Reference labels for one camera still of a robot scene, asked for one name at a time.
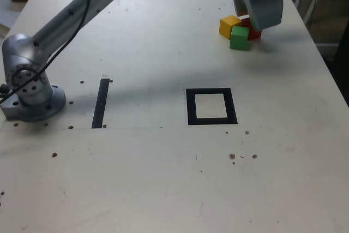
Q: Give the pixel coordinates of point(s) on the green cube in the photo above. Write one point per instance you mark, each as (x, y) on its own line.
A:
(239, 39)

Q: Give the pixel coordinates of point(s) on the black tape strip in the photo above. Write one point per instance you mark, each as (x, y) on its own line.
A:
(100, 102)

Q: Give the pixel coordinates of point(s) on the black tape square outline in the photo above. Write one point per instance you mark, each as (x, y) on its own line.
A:
(191, 107)

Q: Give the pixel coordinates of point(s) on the red cube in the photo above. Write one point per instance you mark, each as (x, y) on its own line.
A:
(253, 34)

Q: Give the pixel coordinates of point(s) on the yellow cube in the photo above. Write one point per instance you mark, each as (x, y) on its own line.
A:
(226, 27)

